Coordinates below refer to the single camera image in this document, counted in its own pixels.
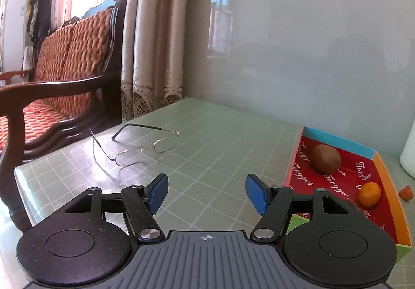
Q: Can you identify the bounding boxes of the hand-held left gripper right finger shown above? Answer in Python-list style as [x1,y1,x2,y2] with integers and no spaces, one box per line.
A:
[245,174,358,242]

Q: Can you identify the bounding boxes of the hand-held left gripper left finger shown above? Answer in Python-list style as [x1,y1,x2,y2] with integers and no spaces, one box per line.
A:
[64,174,170,243]

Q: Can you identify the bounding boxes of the brown kiwi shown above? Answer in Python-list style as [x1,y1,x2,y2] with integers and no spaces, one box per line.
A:
[310,144,342,175]

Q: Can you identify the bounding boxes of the colourful cardboard box red inside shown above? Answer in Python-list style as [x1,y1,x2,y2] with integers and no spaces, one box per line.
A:
[283,126,412,264]

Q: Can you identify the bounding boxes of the orange mandarin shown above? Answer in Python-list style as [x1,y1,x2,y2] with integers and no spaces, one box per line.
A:
[358,182,382,207]

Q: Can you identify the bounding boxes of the dark wooden sofa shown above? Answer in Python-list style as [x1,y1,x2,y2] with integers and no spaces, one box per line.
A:
[0,0,131,233]

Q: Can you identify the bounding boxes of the white thermos jug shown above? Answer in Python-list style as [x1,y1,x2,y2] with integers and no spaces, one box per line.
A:
[399,120,415,180]

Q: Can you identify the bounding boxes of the beige lace curtain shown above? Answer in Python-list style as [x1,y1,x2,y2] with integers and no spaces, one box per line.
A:
[121,0,191,123]

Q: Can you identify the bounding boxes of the orange quilted sofa cushion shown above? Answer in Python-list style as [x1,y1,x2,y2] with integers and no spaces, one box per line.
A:
[0,9,114,151]

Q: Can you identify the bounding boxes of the dark hanging clothes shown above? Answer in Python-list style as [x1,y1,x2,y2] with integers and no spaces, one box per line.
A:
[26,0,53,51]

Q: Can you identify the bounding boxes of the white refrigerator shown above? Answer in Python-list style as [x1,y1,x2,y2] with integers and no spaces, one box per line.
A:
[0,0,34,82]

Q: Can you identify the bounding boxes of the metal frame eyeglasses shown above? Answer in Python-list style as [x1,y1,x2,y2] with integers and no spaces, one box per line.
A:
[89,124,181,168]

